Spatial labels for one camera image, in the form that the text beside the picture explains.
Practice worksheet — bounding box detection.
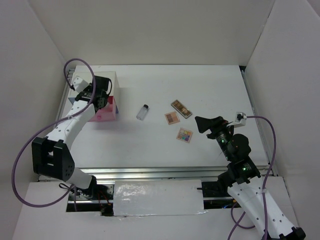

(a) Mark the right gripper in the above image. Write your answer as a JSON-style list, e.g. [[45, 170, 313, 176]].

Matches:
[[194, 115, 235, 161]]

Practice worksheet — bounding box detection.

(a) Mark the white drawer cabinet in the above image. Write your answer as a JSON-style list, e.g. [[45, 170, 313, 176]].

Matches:
[[67, 71, 121, 105]]

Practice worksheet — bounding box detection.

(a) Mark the colorful eyeshadow palette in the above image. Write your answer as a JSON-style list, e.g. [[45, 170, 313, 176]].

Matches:
[[176, 127, 193, 143]]

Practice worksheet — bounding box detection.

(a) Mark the pink drawer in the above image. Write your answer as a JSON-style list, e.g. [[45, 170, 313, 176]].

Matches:
[[89, 96, 119, 122]]

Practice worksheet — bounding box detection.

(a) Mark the light blue drawer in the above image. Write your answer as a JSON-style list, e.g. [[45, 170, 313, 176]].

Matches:
[[68, 97, 75, 105]]

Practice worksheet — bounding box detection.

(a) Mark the small clear bottle black cap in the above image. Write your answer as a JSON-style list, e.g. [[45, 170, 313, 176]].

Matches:
[[136, 104, 149, 121]]

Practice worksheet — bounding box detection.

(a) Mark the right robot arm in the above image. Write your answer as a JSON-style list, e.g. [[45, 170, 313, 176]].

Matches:
[[195, 112, 306, 240]]

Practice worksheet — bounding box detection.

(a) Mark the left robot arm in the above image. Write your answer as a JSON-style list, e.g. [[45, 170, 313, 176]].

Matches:
[[31, 76, 112, 200]]

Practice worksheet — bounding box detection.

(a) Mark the long brown eyeshadow palette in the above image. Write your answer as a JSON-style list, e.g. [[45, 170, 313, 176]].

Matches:
[[170, 99, 192, 119]]

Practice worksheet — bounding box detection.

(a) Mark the four pan eyeshadow palette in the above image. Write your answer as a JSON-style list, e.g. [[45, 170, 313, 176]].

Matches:
[[164, 111, 180, 125]]

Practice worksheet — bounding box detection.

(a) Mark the white foam board cover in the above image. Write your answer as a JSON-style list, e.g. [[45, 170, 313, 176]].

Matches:
[[113, 179, 206, 217]]

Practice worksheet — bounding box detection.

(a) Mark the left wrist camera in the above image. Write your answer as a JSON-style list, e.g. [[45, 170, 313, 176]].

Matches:
[[71, 75, 89, 94]]

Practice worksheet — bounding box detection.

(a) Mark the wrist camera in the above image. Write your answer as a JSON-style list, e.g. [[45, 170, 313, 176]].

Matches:
[[71, 75, 89, 94], [227, 112, 247, 128]]

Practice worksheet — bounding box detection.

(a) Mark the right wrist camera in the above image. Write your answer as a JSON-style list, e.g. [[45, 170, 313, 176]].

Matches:
[[227, 112, 247, 128]]

